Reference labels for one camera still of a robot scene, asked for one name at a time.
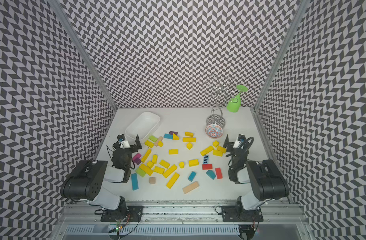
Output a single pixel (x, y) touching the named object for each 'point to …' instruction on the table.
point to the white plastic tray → (146, 125)
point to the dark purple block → (137, 161)
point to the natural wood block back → (159, 139)
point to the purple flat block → (171, 132)
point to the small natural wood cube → (152, 180)
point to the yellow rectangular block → (193, 162)
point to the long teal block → (135, 182)
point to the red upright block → (218, 173)
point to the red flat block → (207, 166)
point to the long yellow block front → (172, 180)
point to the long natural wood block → (190, 187)
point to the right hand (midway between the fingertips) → (235, 138)
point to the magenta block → (137, 155)
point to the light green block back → (153, 138)
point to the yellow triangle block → (175, 137)
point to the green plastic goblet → (234, 104)
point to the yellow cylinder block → (182, 165)
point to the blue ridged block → (205, 160)
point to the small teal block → (192, 176)
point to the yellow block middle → (173, 151)
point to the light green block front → (140, 172)
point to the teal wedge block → (211, 174)
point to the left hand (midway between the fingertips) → (130, 137)
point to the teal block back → (168, 136)
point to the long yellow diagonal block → (146, 155)
